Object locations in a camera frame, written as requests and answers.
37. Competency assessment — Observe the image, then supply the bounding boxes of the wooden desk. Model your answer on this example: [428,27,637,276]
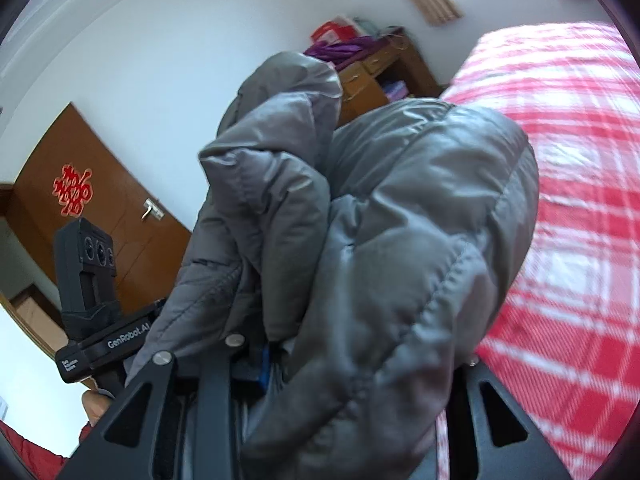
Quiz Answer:
[335,35,443,128]

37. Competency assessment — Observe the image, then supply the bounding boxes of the purple cloth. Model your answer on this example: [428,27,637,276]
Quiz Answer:
[304,35,391,68]

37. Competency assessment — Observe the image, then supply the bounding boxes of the grey puffer jacket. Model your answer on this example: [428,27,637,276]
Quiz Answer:
[127,52,541,480]

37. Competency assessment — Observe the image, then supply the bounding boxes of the person's left hand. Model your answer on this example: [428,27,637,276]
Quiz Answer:
[81,389,118,426]

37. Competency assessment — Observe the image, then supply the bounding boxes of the bed with red plaid sheet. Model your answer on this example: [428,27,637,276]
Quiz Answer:
[435,21,640,480]

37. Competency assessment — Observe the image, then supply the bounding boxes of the brown wooden door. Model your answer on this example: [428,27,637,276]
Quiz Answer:
[5,102,193,311]

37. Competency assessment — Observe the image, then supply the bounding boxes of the person's left forearm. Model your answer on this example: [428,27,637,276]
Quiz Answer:
[0,420,96,480]

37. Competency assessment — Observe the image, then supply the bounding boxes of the cardboard box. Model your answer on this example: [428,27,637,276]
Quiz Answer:
[10,287,66,346]

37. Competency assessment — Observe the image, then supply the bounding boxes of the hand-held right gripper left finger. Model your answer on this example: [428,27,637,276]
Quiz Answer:
[55,335,272,480]

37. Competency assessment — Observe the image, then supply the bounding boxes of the red paper door decoration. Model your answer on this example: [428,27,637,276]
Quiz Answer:
[52,164,94,218]

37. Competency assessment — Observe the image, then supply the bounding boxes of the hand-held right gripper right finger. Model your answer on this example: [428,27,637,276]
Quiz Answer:
[440,360,573,480]

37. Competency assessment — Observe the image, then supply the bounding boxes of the red bag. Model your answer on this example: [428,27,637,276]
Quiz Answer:
[311,17,358,46]

